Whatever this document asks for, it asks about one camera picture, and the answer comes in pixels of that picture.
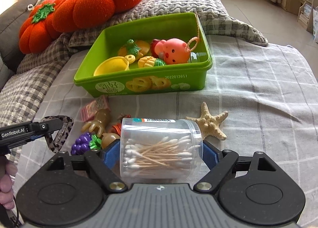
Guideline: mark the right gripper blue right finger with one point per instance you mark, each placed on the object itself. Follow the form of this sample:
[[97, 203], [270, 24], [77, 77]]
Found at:
[[211, 155]]

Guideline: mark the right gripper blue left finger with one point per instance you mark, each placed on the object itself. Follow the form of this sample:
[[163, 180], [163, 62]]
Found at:
[[111, 155]]

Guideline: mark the clear cotton swab jar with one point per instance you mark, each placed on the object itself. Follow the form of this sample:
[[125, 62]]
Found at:
[[159, 148]]

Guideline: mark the toy corn cob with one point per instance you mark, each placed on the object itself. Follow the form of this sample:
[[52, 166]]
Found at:
[[149, 61]]

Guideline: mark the person left hand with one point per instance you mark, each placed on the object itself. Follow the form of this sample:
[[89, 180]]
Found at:
[[7, 193]]

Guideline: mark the brown toy onion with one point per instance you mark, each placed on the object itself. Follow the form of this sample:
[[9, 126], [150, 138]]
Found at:
[[108, 138]]

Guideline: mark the purple toy grapes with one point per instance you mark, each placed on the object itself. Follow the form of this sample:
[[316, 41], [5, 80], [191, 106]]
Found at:
[[86, 142]]

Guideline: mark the beige starfish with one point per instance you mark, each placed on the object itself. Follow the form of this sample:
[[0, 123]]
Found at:
[[209, 124]]

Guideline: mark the brown toy hand figure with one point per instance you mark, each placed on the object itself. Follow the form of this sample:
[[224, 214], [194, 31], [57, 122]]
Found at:
[[99, 123]]

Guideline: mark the pink card pack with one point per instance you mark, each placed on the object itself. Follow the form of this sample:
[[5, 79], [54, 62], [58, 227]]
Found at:
[[89, 111]]

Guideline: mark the light grey grid bedsheet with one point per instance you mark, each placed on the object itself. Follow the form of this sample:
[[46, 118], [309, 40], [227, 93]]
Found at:
[[270, 94]]

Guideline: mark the yellow toy strainer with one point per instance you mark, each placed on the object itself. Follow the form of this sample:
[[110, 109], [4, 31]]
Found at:
[[114, 64]]

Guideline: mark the orange pumpkin cushion back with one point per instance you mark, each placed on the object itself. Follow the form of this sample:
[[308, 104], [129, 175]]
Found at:
[[37, 32]]

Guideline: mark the orange pumpkin cushion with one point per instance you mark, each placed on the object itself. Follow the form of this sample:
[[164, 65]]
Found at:
[[72, 15], [37, 32]]

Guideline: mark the toy pumpkin with green stem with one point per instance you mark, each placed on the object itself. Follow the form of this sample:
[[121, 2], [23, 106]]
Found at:
[[138, 48]]

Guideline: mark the green plastic storage box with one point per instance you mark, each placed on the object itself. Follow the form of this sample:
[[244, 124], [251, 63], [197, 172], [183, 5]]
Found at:
[[190, 76]]

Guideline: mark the grey sofa backrest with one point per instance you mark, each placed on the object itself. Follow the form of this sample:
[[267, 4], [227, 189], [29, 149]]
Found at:
[[11, 22]]

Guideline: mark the orange pumpkin cushion front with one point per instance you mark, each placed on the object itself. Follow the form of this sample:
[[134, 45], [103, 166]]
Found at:
[[72, 15]]

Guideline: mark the grey checked quilted blanket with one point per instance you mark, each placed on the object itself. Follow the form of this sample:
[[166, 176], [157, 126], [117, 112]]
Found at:
[[24, 89]]

